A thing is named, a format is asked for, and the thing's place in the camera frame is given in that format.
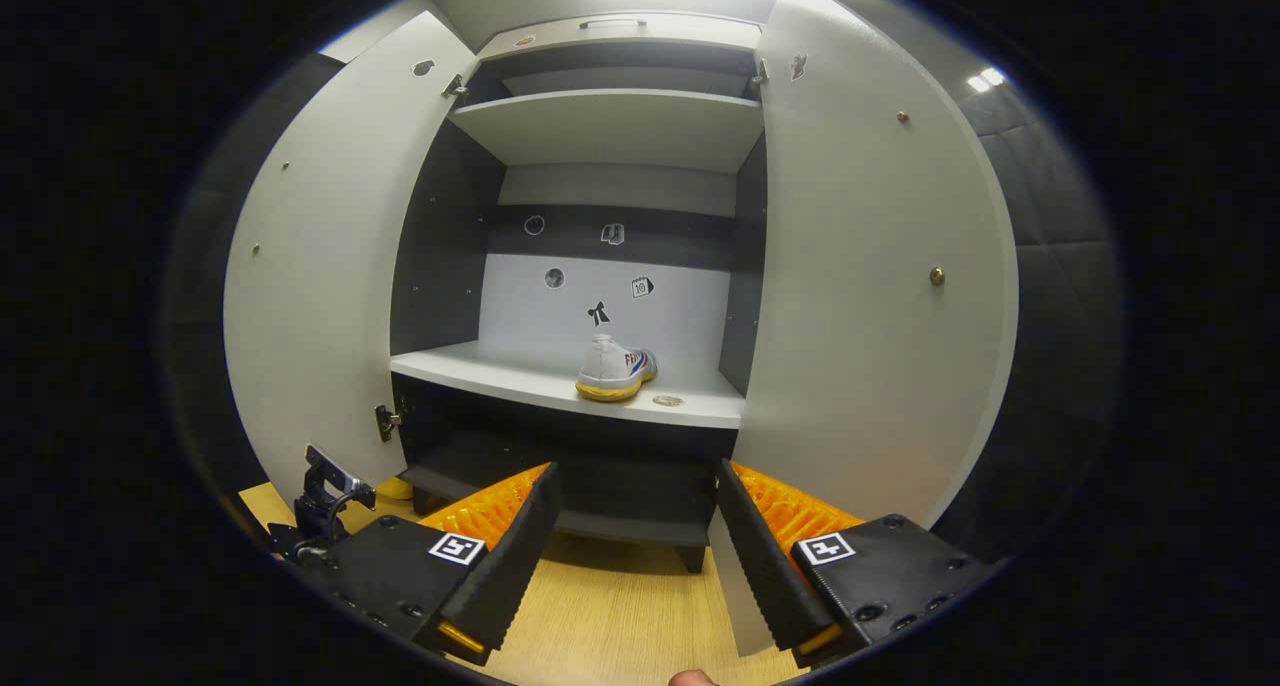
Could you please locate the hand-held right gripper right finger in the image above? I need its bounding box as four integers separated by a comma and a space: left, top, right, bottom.
715, 459, 991, 669

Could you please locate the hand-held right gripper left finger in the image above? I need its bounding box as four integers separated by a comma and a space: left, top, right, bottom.
300, 461, 563, 667

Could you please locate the white canvas shoe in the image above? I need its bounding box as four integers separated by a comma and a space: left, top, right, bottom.
576, 334, 659, 403

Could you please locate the white cabinet door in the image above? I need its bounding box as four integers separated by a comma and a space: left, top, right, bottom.
223, 11, 479, 502
708, 0, 1019, 657

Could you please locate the white and grey shoe cabinet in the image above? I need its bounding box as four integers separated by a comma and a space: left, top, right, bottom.
388, 11, 769, 575

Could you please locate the white cabinet drawer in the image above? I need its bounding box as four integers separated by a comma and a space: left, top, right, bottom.
478, 11, 763, 62

